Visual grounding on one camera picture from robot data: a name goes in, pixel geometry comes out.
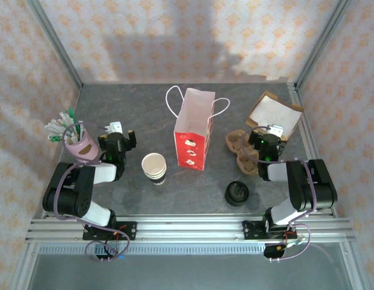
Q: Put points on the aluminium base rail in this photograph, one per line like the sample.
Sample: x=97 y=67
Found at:
x=189 y=229

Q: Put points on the stack of black lids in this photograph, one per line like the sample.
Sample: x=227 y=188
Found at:
x=237 y=193

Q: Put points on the white paper napkins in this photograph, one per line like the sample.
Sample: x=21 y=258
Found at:
x=274 y=113

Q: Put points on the aluminium frame post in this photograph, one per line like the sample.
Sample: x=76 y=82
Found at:
x=54 y=40
x=322 y=40

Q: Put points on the pink cup holder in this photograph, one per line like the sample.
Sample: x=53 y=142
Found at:
x=84 y=149

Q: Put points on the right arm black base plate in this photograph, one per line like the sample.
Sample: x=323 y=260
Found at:
x=250 y=231

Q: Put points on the brown cardboard box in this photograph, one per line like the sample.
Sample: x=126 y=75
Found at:
x=253 y=121

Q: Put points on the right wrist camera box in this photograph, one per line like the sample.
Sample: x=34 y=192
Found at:
x=277 y=130

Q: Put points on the green plastic stirrer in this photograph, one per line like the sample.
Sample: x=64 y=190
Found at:
x=71 y=113
x=55 y=138

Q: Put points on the brown pulp cup carrier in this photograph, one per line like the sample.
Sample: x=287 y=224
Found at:
x=248 y=163

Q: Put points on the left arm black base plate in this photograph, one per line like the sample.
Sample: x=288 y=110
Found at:
x=129 y=231

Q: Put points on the white paper packet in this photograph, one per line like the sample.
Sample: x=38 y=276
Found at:
x=53 y=125
x=82 y=128
x=65 y=117

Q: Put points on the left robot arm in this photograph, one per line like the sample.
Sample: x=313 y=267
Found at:
x=69 y=193

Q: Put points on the stack of paper cups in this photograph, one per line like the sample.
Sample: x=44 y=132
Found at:
x=153 y=166

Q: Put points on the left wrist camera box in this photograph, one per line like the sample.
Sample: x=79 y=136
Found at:
x=115 y=126

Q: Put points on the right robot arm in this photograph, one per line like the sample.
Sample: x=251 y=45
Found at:
x=307 y=187

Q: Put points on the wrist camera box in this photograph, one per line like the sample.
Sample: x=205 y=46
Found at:
x=277 y=130
x=115 y=126

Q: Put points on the red white paper bag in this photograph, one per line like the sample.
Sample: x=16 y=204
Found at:
x=191 y=133

